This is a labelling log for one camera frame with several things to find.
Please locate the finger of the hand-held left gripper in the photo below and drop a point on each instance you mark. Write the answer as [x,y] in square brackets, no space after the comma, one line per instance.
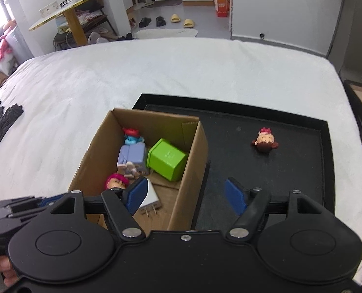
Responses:
[25,206]

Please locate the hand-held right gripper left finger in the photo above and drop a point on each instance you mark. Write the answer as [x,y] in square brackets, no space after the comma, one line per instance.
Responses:
[137,195]

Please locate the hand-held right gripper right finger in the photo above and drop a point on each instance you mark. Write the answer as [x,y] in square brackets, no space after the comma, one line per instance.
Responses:
[234,195]

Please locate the white plug charger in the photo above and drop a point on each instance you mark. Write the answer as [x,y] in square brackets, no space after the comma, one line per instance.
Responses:
[150,198]

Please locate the pink-haired toy figurine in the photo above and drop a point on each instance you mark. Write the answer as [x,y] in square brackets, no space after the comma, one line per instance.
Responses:
[116,181]

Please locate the lavender toy figurine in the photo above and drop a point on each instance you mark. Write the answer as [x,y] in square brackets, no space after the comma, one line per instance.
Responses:
[132,155]

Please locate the black rectangular tray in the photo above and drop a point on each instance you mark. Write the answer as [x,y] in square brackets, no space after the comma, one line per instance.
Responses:
[275,183]

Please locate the green cube block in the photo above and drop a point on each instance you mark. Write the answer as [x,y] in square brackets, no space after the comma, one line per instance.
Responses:
[165,158]

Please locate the brown cardboard box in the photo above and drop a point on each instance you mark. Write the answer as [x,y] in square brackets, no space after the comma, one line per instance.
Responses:
[187,195]

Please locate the blue figurine with red hat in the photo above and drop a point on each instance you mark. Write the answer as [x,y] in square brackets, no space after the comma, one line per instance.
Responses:
[132,137]

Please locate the brown-haired toy figurine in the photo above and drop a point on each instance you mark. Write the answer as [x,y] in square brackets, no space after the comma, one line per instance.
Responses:
[265,142]

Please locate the pink plush toy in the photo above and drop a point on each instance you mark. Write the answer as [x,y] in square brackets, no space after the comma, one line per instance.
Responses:
[4,45]

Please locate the black slipper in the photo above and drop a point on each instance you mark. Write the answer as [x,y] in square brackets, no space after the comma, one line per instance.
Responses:
[145,22]
[160,21]

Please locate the yellow slipper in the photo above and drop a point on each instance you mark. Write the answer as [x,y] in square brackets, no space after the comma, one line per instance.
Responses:
[175,18]
[189,23]

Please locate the orange cardboard box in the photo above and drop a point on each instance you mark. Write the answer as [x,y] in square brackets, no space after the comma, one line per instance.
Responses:
[222,6]

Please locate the small white box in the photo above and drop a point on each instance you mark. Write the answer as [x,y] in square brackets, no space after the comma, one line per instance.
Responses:
[49,9]

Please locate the round gold-rimmed table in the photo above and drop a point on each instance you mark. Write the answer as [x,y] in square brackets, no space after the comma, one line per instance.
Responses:
[65,9]

